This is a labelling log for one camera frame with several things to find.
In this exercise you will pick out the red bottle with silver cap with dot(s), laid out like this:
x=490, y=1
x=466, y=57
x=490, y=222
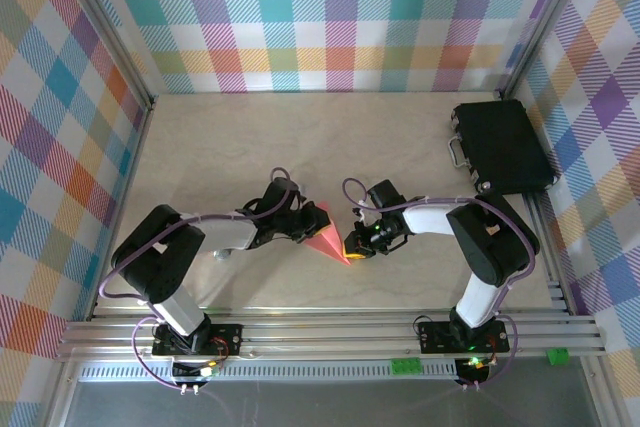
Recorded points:
x=222, y=254

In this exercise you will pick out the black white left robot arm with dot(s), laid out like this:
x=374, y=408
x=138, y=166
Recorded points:
x=160, y=267

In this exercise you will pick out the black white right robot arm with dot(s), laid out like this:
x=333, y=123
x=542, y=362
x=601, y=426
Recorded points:
x=495, y=247

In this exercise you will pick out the grey metal sheet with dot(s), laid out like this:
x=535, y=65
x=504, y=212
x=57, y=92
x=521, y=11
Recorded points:
x=325, y=404

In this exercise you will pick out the aluminium mounting rail beam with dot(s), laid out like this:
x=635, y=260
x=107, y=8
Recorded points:
x=325, y=334

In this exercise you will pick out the short green toy brick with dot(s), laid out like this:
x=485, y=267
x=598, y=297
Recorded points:
x=558, y=357

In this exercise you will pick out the small controller circuit board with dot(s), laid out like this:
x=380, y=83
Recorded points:
x=210, y=371
x=475, y=363

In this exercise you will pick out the long green toy brick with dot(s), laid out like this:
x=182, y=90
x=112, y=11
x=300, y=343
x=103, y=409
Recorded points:
x=406, y=366

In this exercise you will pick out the aluminium side rail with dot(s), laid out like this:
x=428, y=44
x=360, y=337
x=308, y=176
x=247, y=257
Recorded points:
x=131, y=172
x=555, y=292

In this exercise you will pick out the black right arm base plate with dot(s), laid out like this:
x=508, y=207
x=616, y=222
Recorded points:
x=430, y=339

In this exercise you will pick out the aluminium corner post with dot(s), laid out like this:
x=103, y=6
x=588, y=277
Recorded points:
x=542, y=22
x=107, y=22

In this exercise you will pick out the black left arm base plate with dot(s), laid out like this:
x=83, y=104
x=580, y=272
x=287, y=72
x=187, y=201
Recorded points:
x=230, y=337

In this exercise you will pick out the black carrying case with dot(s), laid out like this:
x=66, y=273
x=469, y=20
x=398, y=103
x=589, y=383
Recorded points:
x=505, y=142

